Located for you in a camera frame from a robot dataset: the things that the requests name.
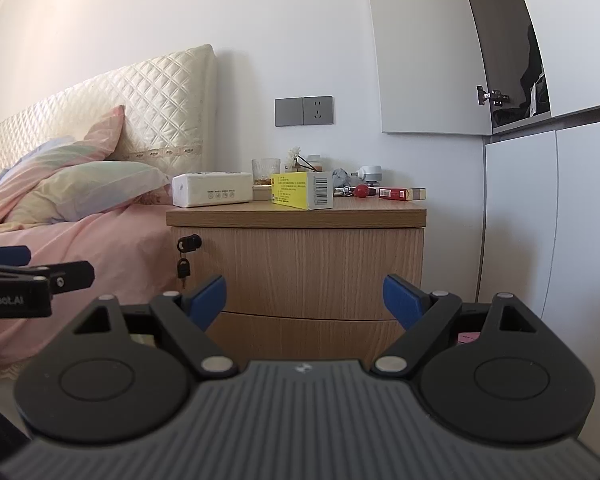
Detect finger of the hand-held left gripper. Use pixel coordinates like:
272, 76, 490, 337
0, 261, 95, 295
0, 245, 33, 266

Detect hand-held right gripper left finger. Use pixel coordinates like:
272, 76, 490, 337
70, 274, 239, 379

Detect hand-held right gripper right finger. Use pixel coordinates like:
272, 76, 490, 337
370, 273, 539, 379

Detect large yellow box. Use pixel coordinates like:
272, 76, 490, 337
271, 171, 334, 210

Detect pastel striped pillow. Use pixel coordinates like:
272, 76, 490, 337
0, 136, 174, 225

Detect red and beige box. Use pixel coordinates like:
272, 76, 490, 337
377, 186, 427, 202

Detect white tissue pack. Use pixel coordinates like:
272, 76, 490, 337
172, 171, 255, 209

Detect wooden nightstand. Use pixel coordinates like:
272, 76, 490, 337
165, 195, 427, 362

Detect white plug adapter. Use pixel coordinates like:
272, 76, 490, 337
356, 164, 384, 185

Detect white wardrobe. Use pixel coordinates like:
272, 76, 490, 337
455, 0, 600, 463

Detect clear glass cup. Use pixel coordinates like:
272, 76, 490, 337
251, 158, 282, 187

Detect pink pillow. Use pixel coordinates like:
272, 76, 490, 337
55, 104, 127, 171

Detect dried flower in bottle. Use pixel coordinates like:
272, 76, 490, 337
284, 146, 317, 174

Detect cream quilted headboard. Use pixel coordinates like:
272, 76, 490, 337
0, 43, 219, 197

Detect metal door hinge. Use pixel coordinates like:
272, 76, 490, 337
476, 84, 510, 107

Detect white open cabinet door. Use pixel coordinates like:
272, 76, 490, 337
364, 0, 494, 136

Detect dark clothes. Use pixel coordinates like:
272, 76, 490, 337
490, 22, 552, 129

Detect grey wall switch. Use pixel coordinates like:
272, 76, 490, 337
274, 97, 305, 128

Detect grey wall socket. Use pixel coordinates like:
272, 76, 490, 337
302, 94, 336, 126

